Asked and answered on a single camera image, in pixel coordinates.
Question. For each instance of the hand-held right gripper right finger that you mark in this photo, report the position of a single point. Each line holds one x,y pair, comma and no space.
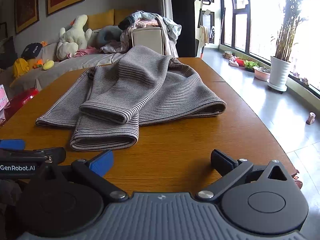
220,159

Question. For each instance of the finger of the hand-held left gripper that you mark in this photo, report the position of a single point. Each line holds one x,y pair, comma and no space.
53,153
12,144

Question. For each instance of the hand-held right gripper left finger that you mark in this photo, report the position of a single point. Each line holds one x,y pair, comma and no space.
102,163

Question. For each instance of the grey striped sweater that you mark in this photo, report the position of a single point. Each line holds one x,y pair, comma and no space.
140,87

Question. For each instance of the pile of clothes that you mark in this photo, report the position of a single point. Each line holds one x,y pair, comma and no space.
165,27

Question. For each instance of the pink box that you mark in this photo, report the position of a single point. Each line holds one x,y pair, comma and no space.
3,102

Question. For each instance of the red plastic basin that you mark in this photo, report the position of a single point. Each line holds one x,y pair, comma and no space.
22,100

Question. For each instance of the large yellow plush toy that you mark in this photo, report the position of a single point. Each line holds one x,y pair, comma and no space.
20,67

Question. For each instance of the orange plush toy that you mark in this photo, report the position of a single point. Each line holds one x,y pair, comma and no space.
37,63

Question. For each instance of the small yellow plush toy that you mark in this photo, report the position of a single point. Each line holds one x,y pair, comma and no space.
48,65

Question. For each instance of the dark glass cabinet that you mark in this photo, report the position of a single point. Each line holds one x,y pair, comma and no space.
7,53

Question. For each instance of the round pot stand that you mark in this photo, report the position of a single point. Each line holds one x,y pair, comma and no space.
276,88

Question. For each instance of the pink plant pot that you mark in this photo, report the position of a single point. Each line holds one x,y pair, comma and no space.
262,73

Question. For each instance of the black cap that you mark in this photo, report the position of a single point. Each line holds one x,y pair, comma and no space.
31,50

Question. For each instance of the pink shoes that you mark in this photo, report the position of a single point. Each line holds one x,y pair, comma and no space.
233,62

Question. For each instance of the sofa with grey cover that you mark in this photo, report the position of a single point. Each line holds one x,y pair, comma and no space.
82,60

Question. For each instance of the tray of green sprouts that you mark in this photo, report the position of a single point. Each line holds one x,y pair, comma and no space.
251,66

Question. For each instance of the small beige boot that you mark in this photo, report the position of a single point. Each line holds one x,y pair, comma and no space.
311,118

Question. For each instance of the red bowl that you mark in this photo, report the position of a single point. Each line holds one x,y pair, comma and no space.
240,61

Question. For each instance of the white plant pot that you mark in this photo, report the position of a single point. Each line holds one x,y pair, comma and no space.
279,71

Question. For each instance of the white plush duck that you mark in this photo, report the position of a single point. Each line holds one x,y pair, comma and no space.
72,37

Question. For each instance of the crumpled pale pink cloth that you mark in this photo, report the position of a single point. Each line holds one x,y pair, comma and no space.
113,46

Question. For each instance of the grey plush toy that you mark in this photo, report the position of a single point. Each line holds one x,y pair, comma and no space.
108,36

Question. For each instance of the yellow cushion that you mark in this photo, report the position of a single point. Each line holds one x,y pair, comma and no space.
125,15
100,20

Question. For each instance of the white upright vacuum cleaner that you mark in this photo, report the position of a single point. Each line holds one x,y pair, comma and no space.
203,17

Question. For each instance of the tall bamboo plant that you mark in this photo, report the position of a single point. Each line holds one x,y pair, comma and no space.
287,30

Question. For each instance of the dark curtain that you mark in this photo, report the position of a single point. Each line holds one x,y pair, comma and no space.
182,17

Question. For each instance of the black window frame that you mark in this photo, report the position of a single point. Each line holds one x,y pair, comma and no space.
233,30

